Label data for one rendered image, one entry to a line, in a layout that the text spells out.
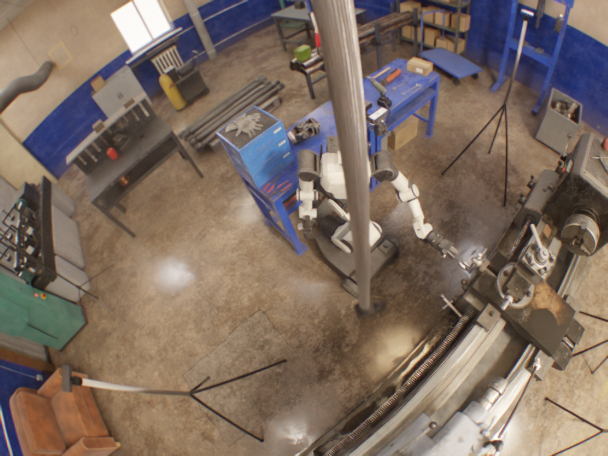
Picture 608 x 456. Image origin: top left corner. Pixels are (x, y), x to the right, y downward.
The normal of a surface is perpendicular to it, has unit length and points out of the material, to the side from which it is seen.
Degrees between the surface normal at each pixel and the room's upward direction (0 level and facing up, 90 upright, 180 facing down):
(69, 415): 6
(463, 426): 0
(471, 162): 0
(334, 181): 56
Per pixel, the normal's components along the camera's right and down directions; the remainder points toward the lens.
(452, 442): -0.20, -0.50
